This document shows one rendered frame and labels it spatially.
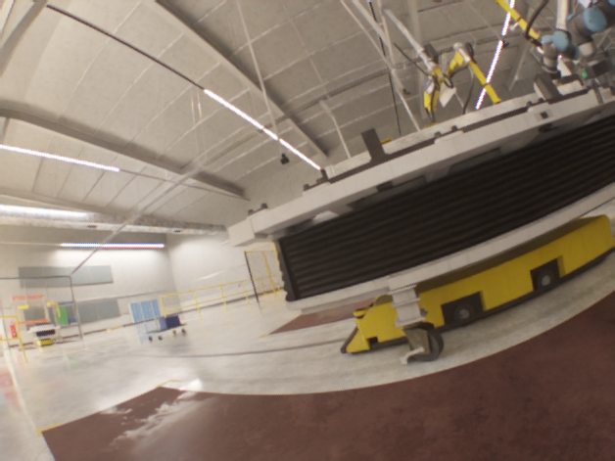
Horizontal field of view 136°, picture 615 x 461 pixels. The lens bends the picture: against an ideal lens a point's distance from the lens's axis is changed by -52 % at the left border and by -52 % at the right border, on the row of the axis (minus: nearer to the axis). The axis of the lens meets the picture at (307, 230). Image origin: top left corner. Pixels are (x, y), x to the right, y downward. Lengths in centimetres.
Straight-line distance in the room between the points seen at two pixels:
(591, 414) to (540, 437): 14
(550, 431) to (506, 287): 93
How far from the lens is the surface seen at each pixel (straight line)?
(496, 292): 147
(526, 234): 119
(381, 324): 144
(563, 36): 150
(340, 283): 128
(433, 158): 96
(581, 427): 76
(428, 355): 121
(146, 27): 1117
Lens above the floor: 54
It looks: 9 degrees up
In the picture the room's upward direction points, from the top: 17 degrees counter-clockwise
